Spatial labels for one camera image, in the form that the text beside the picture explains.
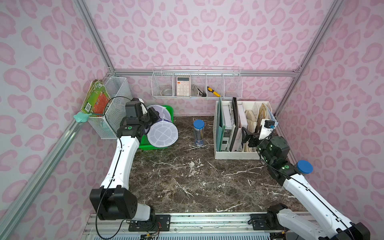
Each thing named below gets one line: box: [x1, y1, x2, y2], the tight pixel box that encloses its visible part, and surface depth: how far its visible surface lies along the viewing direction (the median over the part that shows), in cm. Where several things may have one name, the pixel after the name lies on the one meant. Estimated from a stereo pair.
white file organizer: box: [213, 100, 274, 160], surface depth 90 cm
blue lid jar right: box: [296, 160, 314, 174], surface depth 73 cm
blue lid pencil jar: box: [193, 119, 205, 146], surface depth 95 cm
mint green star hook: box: [73, 111, 92, 123], surface depth 64 cm
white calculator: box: [176, 76, 190, 97], surface depth 97 cm
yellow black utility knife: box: [207, 86, 222, 97], surface depth 100 cm
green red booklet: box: [81, 79, 112, 117], surface depth 72 cm
